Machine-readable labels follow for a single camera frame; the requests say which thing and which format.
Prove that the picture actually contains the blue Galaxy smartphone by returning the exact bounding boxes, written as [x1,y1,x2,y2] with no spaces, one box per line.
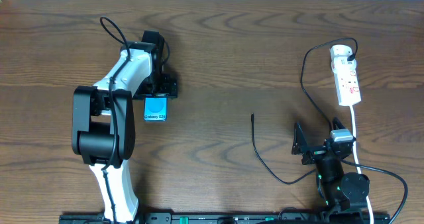
[144,97,168,121]

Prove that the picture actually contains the black charger cable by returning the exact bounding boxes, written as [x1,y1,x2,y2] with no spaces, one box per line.
[250,37,359,186]

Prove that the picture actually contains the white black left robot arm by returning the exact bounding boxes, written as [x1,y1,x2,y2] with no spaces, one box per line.
[72,30,178,223]

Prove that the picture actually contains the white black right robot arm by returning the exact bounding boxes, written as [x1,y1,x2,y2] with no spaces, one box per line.
[291,118,370,212]

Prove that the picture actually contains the white power strip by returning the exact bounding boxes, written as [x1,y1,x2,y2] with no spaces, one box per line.
[330,44,361,107]

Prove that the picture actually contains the white power strip cord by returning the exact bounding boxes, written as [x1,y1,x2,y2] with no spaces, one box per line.
[348,105,375,224]

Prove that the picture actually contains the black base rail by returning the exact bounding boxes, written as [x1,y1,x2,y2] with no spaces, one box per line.
[58,209,390,224]

